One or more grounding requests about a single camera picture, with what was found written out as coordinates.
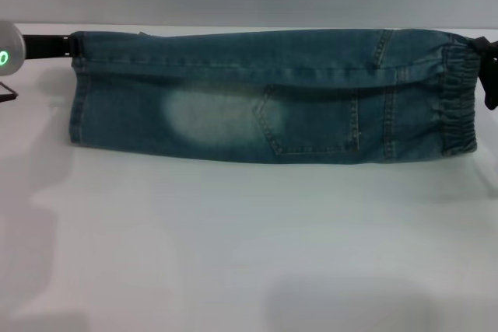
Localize metal connector with thin cable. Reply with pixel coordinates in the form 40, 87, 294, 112
0, 81, 19, 103

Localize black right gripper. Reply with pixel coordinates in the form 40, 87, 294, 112
468, 35, 498, 112

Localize blue washed denim shorts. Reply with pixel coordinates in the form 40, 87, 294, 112
68, 28, 482, 166

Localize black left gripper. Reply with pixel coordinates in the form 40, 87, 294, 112
22, 33, 85, 59

